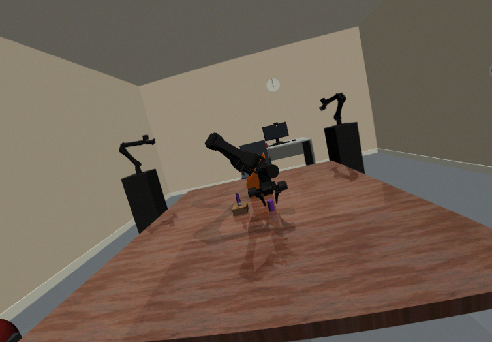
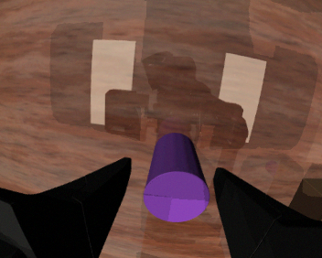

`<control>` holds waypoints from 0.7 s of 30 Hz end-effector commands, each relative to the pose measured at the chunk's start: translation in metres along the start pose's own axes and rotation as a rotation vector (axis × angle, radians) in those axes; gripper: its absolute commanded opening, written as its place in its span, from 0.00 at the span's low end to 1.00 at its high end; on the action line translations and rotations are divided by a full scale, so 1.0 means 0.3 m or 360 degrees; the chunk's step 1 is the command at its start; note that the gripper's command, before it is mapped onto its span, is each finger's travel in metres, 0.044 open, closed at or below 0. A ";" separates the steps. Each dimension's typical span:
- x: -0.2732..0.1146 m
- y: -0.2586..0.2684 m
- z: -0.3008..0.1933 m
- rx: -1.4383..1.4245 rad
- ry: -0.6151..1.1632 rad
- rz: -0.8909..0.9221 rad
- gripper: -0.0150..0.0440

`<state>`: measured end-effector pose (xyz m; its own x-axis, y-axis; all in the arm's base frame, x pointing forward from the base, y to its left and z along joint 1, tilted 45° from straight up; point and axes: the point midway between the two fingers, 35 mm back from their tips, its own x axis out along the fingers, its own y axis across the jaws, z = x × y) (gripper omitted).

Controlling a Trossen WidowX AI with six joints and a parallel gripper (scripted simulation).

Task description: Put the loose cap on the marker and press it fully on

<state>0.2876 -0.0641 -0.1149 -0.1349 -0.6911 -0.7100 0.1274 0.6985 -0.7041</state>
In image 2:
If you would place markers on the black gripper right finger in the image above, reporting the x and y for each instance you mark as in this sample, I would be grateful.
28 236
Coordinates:
258 226

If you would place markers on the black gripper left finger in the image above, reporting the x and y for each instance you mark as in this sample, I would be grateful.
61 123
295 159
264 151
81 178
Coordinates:
71 221

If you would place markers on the purple marker cap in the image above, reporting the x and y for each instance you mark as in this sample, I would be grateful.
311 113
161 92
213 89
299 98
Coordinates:
176 189

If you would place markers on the tan square block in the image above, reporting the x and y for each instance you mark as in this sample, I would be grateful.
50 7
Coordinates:
308 198

